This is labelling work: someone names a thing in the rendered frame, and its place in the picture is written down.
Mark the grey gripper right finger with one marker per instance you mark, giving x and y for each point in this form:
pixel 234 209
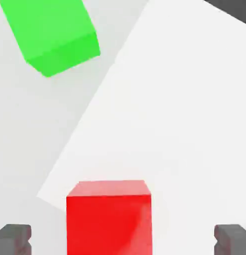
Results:
pixel 234 240

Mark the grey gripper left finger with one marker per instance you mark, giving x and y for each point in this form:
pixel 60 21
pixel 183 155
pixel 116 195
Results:
pixel 12 239

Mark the small red cube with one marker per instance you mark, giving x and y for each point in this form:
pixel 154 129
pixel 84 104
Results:
pixel 108 221

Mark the small green cube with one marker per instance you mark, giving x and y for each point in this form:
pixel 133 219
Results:
pixel 52 33

